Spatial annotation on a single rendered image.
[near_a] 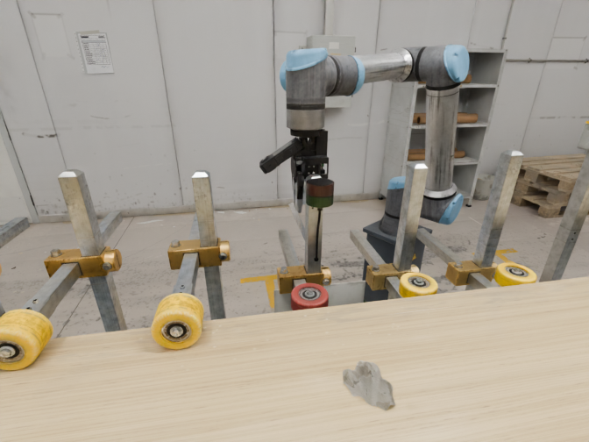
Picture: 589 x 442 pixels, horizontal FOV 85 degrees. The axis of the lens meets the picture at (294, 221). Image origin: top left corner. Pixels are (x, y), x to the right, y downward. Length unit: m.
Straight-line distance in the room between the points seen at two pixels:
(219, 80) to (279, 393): 3.03
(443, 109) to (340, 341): 0.98
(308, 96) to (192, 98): 2.66
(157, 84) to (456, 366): 3.17
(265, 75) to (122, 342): 2.95
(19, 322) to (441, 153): 1.34
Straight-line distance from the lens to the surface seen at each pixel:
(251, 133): 3.38
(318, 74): 0.75
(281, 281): 0.82
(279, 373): 0.56
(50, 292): 0.76
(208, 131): 3.38
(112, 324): 0.93
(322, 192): 0.67
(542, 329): 0.78
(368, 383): 0.54
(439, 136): 1.40
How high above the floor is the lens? 1.33
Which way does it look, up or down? 24 degrees down
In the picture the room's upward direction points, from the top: straight up
